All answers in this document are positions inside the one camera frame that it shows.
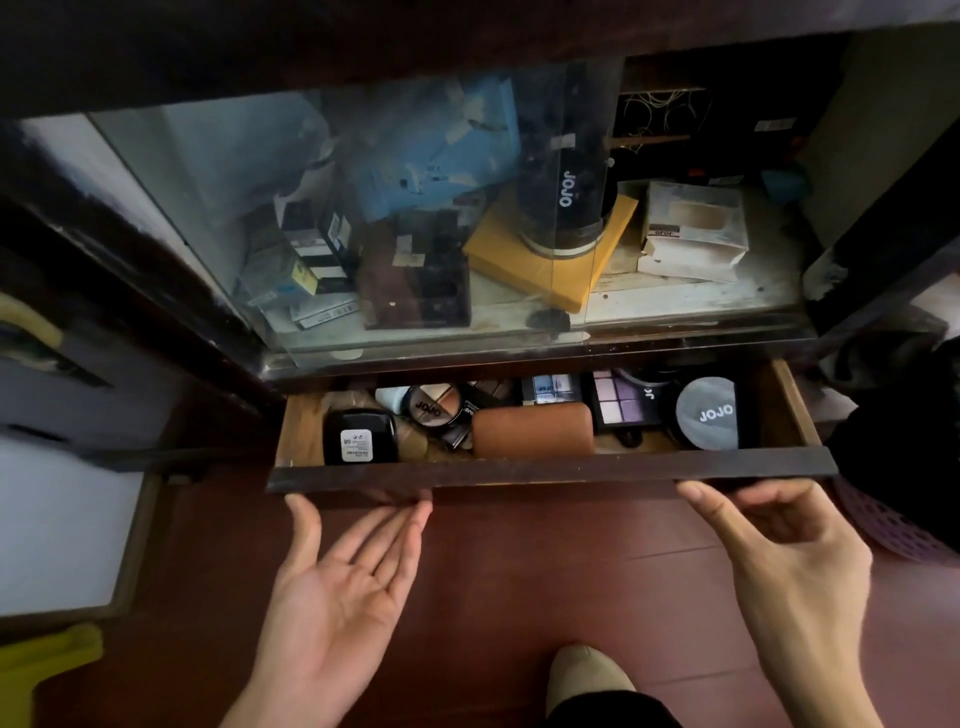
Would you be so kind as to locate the person's left forearm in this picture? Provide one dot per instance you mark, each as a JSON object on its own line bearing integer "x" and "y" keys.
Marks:
{"x": 281, "y": 712}

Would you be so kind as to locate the white cardboard box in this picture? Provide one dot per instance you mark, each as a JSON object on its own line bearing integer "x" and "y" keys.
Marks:
{"x": 694, "y": 229}

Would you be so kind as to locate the person's leg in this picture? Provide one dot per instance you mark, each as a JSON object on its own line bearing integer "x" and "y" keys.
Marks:
{"x": 589, "y": 679}

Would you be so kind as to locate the yellow envelope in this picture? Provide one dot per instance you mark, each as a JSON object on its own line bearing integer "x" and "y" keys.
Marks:
{"x": 510, "y": 262}

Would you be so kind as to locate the pile of small cosmetic boxes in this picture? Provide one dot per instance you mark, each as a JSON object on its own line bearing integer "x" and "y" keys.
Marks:
{"x": 307, "y": 270}

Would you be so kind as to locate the person's left little finger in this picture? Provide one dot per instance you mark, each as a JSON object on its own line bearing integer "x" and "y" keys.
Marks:
{"x": 405, "y": 589}

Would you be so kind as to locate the black cosmetic tube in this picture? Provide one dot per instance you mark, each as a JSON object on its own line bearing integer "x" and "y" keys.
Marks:
{"x": 459, "y": 427}

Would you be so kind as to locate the person's left middle finger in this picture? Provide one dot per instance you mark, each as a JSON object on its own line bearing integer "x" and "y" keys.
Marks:
{"x": 390, "y": 536}

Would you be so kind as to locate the tall black cylindrical container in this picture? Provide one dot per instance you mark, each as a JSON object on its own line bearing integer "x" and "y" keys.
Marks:
{"x": 566, "y": 165}

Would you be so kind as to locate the black brown eyeshadow palette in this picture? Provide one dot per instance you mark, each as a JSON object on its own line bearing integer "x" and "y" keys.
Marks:
{"x": 491, "y": 391}

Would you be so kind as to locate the blue paper packet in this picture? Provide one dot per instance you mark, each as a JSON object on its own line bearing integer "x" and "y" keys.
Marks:
{"x": 431, "y": 150}

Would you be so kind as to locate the person's left thumb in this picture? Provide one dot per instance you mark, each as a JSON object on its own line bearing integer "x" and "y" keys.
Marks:
{"x": 305, "y": 529}

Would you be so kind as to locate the teal small object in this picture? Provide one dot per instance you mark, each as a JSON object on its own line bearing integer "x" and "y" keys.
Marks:
{"x": 786, "y": 186}

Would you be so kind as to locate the dark brown box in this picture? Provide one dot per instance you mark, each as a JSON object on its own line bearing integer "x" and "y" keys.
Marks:
{"x": 412, "y": 277}

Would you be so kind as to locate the purple plastic basket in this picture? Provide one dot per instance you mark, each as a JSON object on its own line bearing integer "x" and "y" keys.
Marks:
{"x": 900, "y": 532}

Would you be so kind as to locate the round eyeshadow quad compact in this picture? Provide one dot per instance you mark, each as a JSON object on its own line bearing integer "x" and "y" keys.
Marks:
{"x": 433, "y": 406}

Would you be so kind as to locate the purple eyeshadow palette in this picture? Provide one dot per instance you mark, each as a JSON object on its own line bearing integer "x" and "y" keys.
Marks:
{"x": 621, "y": 397}

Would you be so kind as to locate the white framed panel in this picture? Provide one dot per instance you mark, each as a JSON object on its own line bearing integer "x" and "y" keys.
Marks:
{"x": 56, "y": 525}

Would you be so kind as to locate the round black compact grey lid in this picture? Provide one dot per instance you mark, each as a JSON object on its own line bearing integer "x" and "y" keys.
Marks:
{"x": 706, "y": 414}

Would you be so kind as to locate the small white cosmetic jar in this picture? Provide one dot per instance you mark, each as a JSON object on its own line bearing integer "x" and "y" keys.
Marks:
{"x": 391, "y": 399}

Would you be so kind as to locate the brown leather case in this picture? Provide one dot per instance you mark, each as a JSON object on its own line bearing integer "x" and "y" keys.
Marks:
{"x": 534, "y": 431}

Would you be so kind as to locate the person's left hand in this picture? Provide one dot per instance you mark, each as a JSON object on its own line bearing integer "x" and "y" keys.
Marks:
{"x": 322, "y": 607}

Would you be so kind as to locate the person's right hand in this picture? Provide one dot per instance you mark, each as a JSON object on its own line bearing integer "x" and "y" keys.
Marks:
{"x": 802, "y": 585}

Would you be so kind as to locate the black box with rubber bands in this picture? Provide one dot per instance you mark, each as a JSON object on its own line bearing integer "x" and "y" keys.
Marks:
{"x": 660, "y": 120}

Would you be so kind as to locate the glass sliding cabinet door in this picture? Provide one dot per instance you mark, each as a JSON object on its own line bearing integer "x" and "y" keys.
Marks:
{"x": 247, "y": 187}

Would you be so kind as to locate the small blue cosmetic box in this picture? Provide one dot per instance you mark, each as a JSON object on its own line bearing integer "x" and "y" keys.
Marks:
{"x": 553, "y": 388}

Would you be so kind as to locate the dark wooden drawer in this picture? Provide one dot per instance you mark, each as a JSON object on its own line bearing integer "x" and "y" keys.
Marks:
{"x": 547, "y": 469}

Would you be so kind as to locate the black square compact white label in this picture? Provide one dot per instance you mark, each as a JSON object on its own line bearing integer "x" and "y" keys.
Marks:
{"x": 360, "y": 439}

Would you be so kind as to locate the black cloth bag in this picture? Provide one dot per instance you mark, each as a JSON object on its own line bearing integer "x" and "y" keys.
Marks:
{"x": 900, "y": 442}

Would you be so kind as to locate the dark wooden cabinet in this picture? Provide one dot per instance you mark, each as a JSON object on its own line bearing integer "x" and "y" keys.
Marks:
{"x": 150, "y": 67}

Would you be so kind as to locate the small dark lump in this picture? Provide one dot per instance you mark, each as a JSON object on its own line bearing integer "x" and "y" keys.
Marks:
{"x": 547, "y": 319}

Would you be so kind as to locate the person's right forearm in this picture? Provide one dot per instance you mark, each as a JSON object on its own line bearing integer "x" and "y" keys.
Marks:
{"x": 825, "y": 697}

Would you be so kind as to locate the person's right thumb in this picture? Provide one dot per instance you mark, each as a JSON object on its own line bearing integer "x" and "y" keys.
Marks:
{"x": 709, "y": 517}

